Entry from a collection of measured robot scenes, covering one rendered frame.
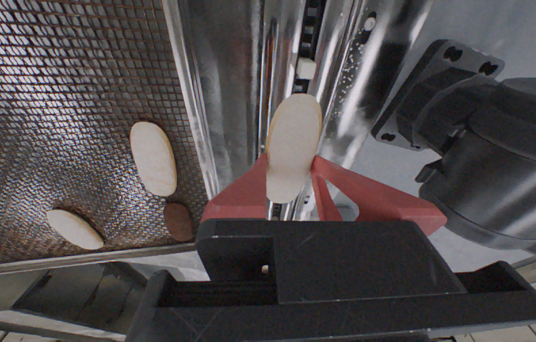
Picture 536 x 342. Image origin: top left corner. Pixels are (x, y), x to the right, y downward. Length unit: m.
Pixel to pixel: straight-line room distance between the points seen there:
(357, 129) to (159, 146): 0.21
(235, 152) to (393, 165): 0.27
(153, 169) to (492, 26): 0.38
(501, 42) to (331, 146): 0.21
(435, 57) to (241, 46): 0.20
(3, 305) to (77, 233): 2.47
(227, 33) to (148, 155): 0.15
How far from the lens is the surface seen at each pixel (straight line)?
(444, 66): 0.28
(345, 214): 0.39
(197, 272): 0.78
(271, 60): 0.18
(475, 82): 0.27
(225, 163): 0.29
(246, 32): 0.22
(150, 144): 0.19
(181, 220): 0.28
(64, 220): 0.33
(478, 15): 0.30
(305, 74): 0.18
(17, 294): 2.79
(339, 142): 0.23
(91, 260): 0.43
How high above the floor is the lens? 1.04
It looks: 49 degrees down
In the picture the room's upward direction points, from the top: 180 degrees counter-clockwise
